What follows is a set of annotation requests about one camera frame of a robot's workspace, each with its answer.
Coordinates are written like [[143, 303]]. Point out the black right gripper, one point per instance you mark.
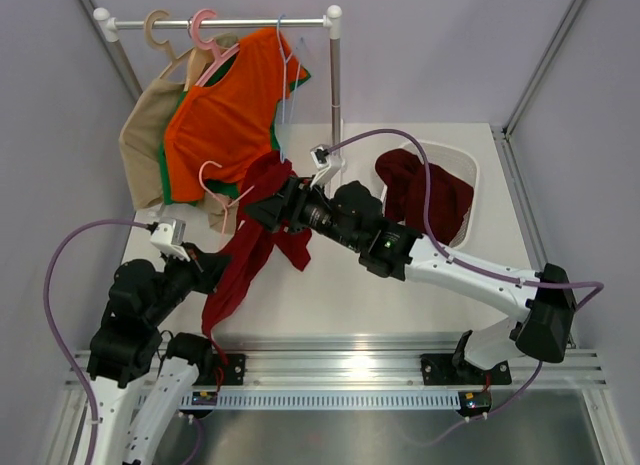
[[291, 206]]

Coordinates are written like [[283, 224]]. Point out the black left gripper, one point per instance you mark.
[[207, 268]]

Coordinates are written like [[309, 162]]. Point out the dark red t shirt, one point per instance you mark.
[[251, 245]]

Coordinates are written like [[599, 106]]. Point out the pink plastic hanger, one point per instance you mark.
[[225, 203], [219, 55]]

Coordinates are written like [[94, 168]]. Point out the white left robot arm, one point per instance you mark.
[[137, 380]]

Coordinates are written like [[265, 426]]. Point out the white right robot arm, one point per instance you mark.
[[539, 306]]

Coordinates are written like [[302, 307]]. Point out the green t shirt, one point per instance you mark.
[[226, 189]]

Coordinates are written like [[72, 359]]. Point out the orange t shirt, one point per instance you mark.
[[228, 122]]

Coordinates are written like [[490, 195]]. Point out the dark red shirt in basket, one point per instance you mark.
[[416, 193]]

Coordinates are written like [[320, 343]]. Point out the beige t shirt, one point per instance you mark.
[[141, 136]]

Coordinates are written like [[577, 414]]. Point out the white metal clothes rack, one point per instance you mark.
[[331, 21]]

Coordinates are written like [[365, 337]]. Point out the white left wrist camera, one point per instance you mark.
[[166, 235]]

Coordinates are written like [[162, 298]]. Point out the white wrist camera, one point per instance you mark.
[[166, 235], [327, 163]]

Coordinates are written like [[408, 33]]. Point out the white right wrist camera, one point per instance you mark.
[[327, 163]]

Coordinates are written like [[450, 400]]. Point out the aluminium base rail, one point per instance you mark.
[[385, 363]]

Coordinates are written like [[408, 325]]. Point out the white slotted cable duct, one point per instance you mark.
[[323, 400]]

